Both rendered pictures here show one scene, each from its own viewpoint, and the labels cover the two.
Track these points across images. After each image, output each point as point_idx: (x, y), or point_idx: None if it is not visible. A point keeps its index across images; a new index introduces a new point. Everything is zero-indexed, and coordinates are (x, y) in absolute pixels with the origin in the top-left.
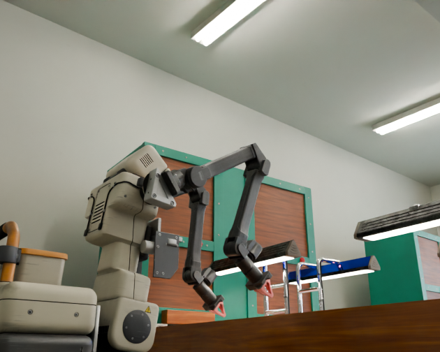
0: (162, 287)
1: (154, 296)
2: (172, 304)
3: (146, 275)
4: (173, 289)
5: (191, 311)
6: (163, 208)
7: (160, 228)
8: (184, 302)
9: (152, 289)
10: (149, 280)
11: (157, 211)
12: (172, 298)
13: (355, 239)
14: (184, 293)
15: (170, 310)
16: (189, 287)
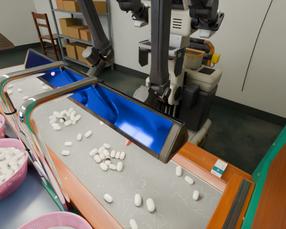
0: (283, 159)
1: (276, 161)
2: (262, 197)
3: None
4: (278, 180)
5: (215, 210)
6: (141, 27)
7: (148, 37)
8: (256, 223)
9: (283, 150)
10: (150, 66)
11: (149, 27)
12: (268, 191)
13: (13, 47)
14: (268, 209)
15: (231, 176)
16: (274, 215)
